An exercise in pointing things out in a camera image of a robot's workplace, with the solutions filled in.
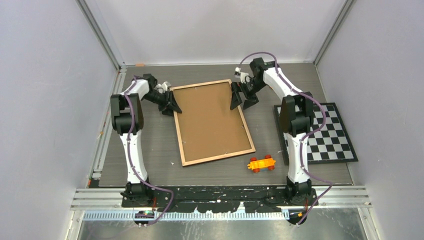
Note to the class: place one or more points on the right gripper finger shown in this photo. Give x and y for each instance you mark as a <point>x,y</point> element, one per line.
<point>249,102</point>
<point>236,100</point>

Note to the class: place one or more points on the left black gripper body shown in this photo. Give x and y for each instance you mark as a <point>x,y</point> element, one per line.
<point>160,99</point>

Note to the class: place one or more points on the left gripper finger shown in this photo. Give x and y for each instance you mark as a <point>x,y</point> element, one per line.
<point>172,104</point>
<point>168,111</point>

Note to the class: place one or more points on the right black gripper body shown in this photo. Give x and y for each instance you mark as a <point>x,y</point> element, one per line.
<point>250,89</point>

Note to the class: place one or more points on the black picture frame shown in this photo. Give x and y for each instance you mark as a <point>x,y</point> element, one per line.
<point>207,129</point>

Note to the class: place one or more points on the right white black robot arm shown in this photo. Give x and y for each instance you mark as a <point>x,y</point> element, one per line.
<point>296,117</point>

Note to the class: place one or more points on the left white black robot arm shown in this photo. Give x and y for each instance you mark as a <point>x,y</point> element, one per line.
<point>128,121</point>

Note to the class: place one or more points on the orange toy car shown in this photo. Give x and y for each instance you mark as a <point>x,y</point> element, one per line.
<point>256,165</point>

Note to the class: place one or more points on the black white checkerboard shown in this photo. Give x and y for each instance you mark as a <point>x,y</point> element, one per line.
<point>332,143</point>

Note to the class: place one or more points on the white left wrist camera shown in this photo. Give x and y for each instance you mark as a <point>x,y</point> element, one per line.
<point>163,87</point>

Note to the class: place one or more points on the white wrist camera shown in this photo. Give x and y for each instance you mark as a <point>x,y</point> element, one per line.
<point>163,87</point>
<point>243,76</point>

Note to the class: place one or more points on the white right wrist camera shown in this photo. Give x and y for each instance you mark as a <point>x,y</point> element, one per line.
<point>243,76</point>

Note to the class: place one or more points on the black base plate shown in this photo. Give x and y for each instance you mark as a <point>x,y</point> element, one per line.
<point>223,199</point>

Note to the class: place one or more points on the aluminium rail front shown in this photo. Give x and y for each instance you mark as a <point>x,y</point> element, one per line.
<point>339,196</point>

